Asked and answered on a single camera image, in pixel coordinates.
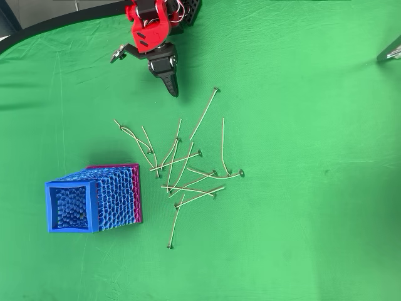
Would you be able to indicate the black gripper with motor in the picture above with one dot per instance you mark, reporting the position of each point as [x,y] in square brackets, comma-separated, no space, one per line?
[161,64]

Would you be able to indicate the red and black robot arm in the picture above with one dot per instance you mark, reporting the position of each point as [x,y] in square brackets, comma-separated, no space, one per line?
[150,34]

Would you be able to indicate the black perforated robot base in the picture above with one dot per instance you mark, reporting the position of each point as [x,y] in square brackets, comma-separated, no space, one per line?
[192,11]

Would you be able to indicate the beige candle wick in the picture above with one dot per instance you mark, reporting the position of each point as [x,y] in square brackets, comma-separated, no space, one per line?
[157,176]
[149,153]
[177,206]
[116,122]
[191,146]
[214,172]
[228,173]
[215,90]
[199,153]
[169,247]
[241,172]
[214,196]

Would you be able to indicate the blue and magenta mesh basket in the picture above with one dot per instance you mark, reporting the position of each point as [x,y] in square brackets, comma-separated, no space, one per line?
[92,203]

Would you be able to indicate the dark chair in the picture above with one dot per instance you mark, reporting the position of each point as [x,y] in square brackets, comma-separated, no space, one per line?
[7,19]

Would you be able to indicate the green cloth with black rim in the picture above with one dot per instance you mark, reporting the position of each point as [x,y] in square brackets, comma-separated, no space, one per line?
[313,203]

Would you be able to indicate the chrome stand pole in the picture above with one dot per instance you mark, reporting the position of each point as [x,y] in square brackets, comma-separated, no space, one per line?
[391,50]

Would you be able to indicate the clear plastic stand clamp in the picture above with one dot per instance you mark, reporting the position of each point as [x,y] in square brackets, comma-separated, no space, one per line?
[396,55]

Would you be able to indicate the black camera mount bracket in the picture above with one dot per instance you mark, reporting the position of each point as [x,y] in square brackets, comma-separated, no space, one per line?
[131,51]

